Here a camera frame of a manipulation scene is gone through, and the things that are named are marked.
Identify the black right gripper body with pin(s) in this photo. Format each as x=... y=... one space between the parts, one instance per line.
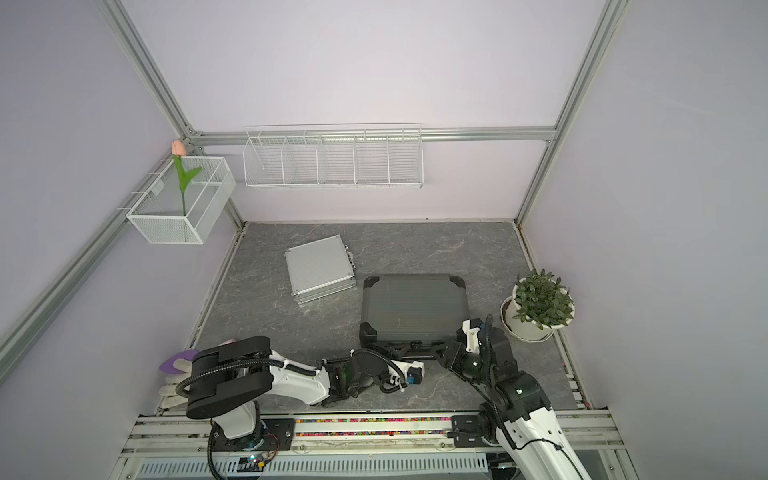
x=463 y=364

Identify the dark grey poker case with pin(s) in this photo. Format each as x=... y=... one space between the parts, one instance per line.
x=407 y=316

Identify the silver aluminium poker case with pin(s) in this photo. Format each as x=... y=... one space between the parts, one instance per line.
x=320 y=268

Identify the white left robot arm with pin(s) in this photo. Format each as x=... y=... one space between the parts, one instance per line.
x=223 y=383

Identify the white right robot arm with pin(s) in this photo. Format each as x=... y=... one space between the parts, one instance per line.
x=518 y=415

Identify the white plant pot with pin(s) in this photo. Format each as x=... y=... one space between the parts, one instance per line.
x=527 y=331

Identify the green potted plant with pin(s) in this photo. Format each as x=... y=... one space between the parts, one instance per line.
x=543 y=300

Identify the pink purple toy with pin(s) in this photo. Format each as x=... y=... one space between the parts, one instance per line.
x=182 y=365

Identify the pink artificial tulip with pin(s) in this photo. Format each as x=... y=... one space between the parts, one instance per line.
x=185 y=177

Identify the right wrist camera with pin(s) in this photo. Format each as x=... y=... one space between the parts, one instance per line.
x=475 y=336

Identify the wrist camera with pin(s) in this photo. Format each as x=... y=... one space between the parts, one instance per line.
x=475 y=336
x=403 y=374

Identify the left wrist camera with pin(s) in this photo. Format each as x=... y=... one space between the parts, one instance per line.
x=403 y=374

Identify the white wire wall shelf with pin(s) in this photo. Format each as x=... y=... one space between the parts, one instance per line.
x=334 y=164

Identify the aluminium horizontal frame bar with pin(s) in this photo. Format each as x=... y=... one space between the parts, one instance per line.
x=348 y=132

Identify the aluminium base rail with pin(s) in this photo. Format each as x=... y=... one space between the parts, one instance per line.
x=410 y=445

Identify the white mesh wall basket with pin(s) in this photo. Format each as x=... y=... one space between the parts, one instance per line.
x=158 y=217

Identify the aluminium frame corner post right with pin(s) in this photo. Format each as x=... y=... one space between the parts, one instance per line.
x=609 y=21

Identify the aluminium frame corner post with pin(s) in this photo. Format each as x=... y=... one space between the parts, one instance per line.
x=609 y=21
x=134 y=47

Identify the aluminium frame corner post left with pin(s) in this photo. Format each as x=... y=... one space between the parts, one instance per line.
x=134 y=47

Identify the aluminium left side frame bar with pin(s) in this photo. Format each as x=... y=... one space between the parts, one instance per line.
x=18 y=340

